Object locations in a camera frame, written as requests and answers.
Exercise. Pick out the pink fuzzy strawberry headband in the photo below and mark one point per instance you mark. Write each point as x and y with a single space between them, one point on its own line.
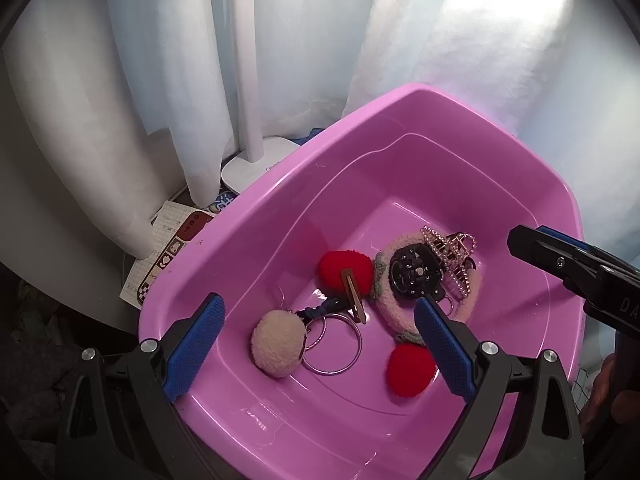
345 270

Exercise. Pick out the printed paper sheet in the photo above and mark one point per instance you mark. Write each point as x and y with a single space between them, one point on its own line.
160 260

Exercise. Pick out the black snap hair clip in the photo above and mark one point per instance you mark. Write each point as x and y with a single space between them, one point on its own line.
352 295

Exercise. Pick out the white curtain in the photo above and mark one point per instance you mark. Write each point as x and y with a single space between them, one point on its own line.
150 60

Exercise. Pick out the pink plastic basin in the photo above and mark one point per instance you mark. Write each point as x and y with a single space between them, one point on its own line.
350 185

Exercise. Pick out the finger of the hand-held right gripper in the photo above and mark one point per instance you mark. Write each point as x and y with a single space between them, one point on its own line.
545 255
565 240

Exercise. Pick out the gold pearl claw clip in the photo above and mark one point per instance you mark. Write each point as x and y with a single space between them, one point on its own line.
452 252

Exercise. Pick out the black wrist watch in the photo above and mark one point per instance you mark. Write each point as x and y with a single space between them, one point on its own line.
415 272

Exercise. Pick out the beige sloth face plush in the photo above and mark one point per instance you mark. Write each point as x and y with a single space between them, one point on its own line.
277 345

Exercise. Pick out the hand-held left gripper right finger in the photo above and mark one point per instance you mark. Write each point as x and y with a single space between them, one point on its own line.
445 350

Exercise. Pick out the blue cloth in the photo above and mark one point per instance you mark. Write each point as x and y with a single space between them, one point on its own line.
307 136

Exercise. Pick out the person's right hand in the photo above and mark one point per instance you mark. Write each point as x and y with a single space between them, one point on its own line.
600 387

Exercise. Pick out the silver metal bangle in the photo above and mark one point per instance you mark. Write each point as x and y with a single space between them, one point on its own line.
330 372

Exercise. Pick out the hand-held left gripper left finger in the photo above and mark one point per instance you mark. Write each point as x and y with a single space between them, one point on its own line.
192 347

